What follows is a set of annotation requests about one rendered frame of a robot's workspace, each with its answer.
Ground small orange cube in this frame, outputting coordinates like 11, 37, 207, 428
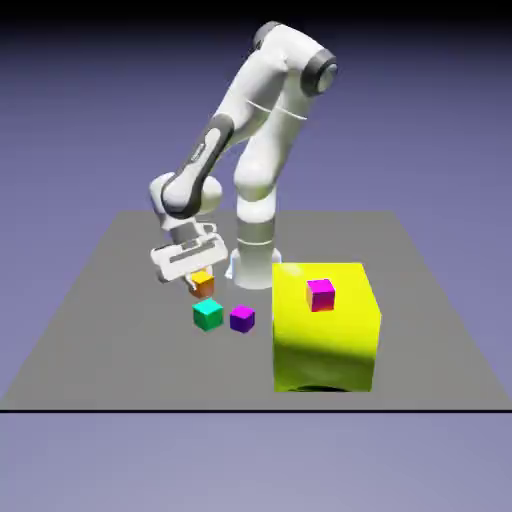
188, 270, 216, 300

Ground small teal cube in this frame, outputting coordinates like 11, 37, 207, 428
191, 298, 225, 333

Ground small magenta cube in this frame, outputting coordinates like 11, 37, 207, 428
305, 278, 336, 313

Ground small purple cube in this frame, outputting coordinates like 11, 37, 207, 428
229, 304, 256, 334

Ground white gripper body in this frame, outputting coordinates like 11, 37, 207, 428
150, 233, 230, 284

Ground large yellow box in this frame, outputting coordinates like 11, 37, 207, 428
271, 261, 383, 394

